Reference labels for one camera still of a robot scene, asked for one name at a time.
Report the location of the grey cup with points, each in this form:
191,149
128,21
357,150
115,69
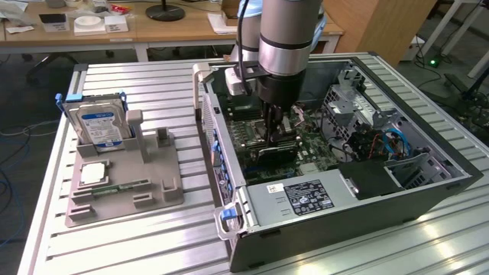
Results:
56,3

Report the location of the small cardboard box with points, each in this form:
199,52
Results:
229,11

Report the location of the stack of white papers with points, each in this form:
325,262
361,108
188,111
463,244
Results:
221,25

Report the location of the silver chipset heatsink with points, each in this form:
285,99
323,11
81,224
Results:
312,169

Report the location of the white box with round bowl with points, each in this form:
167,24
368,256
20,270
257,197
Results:
89,27

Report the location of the silver socket cover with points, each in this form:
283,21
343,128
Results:
300,114

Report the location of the green motherboard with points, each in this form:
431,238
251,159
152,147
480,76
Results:
317,154

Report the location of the white box black lid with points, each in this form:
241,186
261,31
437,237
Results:
55,23

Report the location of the silver CPU chip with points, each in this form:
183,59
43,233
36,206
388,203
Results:
93,173

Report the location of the wooden cabinet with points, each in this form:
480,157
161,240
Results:
381,28

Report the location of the white table frame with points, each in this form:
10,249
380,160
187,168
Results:
452,43

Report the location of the grey parts rack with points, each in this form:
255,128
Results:
125,172

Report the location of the grey power supply unit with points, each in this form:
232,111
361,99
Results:
304,200

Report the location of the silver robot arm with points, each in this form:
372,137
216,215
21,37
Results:
284,43

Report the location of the blue case release latch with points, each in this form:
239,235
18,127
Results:
227,215

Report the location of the wooden desk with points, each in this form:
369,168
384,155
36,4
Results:
37,40

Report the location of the black plastic shroud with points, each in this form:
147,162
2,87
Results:
371,180

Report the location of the green graphics card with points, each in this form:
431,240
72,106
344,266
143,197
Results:
279,153

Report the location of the small white box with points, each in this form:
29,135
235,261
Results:
115,24

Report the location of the floor device green light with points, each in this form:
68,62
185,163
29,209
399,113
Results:
433,61

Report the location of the red packet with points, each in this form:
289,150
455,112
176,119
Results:
119,9

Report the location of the hard disk blue label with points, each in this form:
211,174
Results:
97,126

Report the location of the CPU socket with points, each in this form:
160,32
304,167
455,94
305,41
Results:
256,130

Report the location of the green RAM stick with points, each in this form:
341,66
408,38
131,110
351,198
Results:
115,189

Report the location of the metal disk bay cage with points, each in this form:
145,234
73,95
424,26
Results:
345,107

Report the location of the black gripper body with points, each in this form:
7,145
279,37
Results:
279,90

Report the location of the black open PC case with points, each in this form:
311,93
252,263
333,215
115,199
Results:
344,237

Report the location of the white paper card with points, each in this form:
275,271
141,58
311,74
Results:
19,29

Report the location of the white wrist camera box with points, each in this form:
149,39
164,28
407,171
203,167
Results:
233,83

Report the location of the black round lamp base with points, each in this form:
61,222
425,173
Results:
165,13

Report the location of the blue disk carrier bracket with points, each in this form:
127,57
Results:
75,98

